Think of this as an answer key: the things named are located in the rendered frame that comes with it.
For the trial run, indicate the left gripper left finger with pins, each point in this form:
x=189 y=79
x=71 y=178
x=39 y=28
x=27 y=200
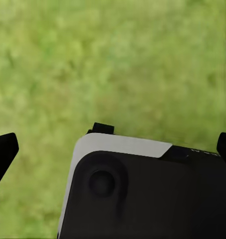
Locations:
x=8 y=150

